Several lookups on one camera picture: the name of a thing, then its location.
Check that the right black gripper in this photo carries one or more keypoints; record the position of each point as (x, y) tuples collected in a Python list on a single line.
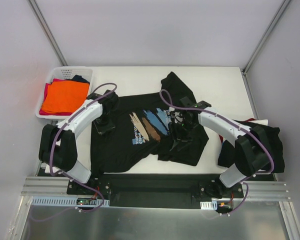
[(179, 136)]

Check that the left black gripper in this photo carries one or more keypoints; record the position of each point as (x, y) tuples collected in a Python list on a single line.
[(104, 125)]

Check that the black t shirt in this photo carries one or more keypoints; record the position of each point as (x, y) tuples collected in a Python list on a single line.
[(227, 154), (141, 129)]

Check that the white plastic laundry basket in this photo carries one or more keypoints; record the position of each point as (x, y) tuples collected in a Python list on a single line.
[(64, 73)]

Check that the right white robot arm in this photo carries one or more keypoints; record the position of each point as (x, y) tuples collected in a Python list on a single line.
[(248, 148)]

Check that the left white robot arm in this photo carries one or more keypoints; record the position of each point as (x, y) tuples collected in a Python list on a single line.
[(58, 144)]

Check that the orange t shirt in basket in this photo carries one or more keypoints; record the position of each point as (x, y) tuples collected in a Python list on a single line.
[(65, 96)]

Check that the navy t shirt in basket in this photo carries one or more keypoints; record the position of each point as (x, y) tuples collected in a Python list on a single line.
[(80, 79)]

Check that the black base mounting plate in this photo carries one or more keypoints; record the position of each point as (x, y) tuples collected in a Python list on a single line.
[(183, 200)]

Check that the right white cable duct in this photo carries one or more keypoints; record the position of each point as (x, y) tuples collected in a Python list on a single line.
[(209, 205)]

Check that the white cable duct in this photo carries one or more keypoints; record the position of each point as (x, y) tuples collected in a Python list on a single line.
[(54, 201), (209, 205)]

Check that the left white cable duct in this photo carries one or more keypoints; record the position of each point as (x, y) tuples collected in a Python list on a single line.
[(54, 201)]

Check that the left aluminium corner post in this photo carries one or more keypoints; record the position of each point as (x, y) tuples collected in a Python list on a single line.
[(47, 32)]

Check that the aluminium corner post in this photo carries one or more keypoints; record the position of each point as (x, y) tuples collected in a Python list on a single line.
[(47, 32), (267, 33)]

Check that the right aluminium corner post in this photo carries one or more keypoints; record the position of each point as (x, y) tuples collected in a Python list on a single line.
[(267, 33)]

